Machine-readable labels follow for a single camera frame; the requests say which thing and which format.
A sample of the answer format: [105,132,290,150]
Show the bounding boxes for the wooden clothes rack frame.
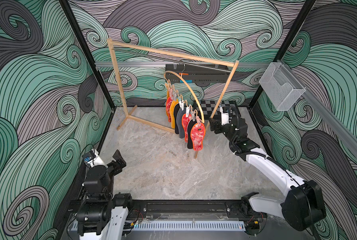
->
[107,38,239,159]

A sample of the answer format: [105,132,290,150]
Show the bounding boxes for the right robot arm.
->
[209,116,326,232]

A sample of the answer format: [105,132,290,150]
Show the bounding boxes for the white slotted cable duct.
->
[133,220,246,232]

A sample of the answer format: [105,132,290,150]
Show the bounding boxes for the grey insole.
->
[176,108,185,139]

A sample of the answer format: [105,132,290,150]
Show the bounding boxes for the black insole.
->
[187,120,197,149]

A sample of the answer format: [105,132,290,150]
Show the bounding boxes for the clear plastic wall bin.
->
[259,62,305,112]

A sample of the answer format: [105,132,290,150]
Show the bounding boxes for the black wall tool shelf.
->
[165,64,231,87]

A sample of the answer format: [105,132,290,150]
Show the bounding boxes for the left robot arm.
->
[76,149,137,240]

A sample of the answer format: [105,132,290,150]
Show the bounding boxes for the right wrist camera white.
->
[220,112,229,126]

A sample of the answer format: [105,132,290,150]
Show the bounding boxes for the red patterned insole front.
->
[191,117,206,151]

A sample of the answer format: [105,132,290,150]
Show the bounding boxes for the black white chessboard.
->
[199,100,240,121]

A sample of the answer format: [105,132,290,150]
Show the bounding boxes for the red patterned insole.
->
[181,114,192,143]
[191,117,206,151]

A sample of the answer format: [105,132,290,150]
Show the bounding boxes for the curved wooden clip hanger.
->
[163,71,205,123]

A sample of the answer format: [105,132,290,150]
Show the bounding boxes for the orange yellow insole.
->
[169,99,179,129]

